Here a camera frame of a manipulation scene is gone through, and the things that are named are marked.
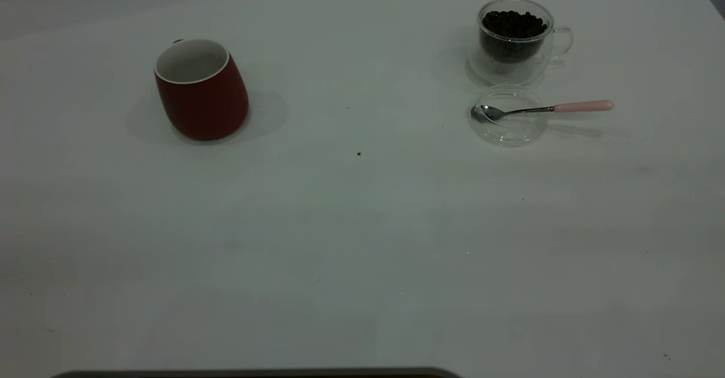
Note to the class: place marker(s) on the red ceramic cup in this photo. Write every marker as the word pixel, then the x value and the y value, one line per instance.
pixel 204 103

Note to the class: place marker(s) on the clear glass mug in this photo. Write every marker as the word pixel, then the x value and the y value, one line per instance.
pixel 510 69

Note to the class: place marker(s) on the coffee beans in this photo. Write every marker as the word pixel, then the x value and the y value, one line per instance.
pixel 512 32

